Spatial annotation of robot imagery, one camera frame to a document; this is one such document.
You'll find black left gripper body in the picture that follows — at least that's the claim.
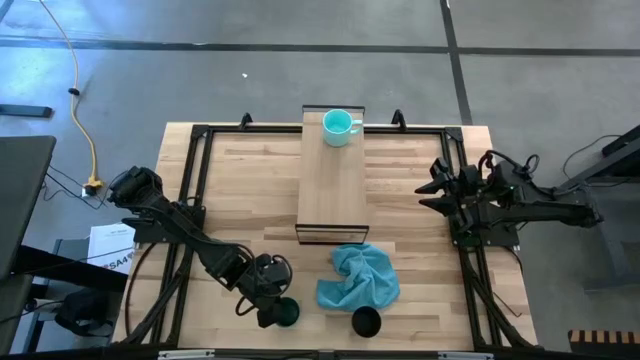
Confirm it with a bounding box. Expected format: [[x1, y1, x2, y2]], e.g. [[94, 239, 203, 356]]
[[246, 253, 294, 314]]

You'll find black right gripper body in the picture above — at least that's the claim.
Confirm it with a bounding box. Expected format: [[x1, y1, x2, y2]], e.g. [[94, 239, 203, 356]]
[[451, 163, 486, 234]]

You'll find dark green plastic cup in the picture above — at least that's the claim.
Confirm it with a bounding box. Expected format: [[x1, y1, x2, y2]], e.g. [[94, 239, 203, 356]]
[[273, 296, 301, 329]]

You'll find black plastic cup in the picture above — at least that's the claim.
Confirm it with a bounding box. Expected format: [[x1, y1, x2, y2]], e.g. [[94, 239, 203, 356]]
[[350, 305, 383, 339]]

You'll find mint green ceramic mug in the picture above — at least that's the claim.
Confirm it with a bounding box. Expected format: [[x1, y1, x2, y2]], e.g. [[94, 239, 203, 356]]
[[322, 108, 364, 148]]

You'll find blue microfibre cloth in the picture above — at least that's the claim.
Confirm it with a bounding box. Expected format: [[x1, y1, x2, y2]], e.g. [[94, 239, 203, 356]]
[[315, 243, 401, 313]]

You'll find black table leg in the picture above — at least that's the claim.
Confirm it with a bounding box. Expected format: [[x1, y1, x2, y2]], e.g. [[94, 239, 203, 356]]
[[563, 124, 640, 192]]

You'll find white printed paper sheet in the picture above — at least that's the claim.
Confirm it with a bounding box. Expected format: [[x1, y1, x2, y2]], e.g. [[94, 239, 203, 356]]
[[86, 222, 137, 276]]

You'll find orange black striped block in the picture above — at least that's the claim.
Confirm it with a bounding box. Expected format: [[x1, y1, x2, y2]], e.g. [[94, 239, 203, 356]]
[[567, 328, 640, 357]]

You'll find yellow plug with power strip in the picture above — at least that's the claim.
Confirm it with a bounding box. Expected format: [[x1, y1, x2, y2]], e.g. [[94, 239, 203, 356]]
[[81, 175, 105, 199]]

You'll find large black desk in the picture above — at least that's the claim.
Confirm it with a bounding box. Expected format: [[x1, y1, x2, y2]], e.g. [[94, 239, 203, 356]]
[[0, 134, 58, 281]]

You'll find black flat floor bar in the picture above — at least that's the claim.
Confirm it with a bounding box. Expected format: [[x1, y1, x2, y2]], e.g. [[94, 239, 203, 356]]
[[0, 103, 54, 120]]

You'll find white edge bracket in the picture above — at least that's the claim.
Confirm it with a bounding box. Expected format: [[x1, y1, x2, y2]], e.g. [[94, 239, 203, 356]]
[[157, 349, 216, 360], [437, 351, 495, 360]]

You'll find black looped cable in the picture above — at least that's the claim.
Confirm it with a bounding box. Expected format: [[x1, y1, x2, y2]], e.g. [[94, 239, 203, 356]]
[[123, 241, 157, 337]]

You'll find black aluminium table frame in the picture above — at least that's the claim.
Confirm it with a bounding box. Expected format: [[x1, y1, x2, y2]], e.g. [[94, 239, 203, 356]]
[[112, 122, 539, 351]]

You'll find yellow power cable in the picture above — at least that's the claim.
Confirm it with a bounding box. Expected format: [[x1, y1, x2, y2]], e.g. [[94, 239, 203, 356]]
[[38, 0, 101, 182]]

